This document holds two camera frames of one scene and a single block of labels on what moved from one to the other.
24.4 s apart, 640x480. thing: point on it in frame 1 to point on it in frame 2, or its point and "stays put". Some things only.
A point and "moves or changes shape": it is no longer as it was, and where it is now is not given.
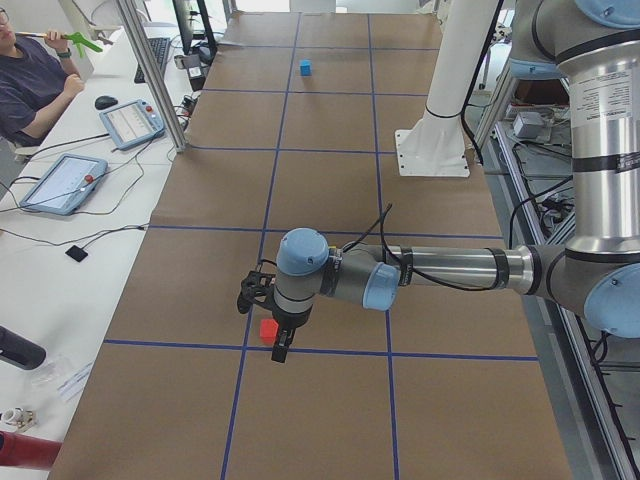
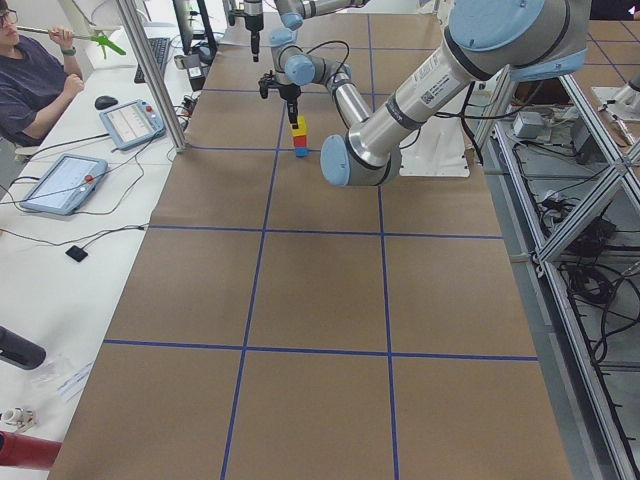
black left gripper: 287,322 to 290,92
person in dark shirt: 35,79 stays put
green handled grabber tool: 77,38 to 98,39
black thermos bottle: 21,351 stays put
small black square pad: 76,253 stays put
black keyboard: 159,48 stays put
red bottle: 24,450 stays put
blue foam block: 306,67 moves or changes shape
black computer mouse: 105,102 stays put
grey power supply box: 528,125 stays put
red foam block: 269,329 to 300,140
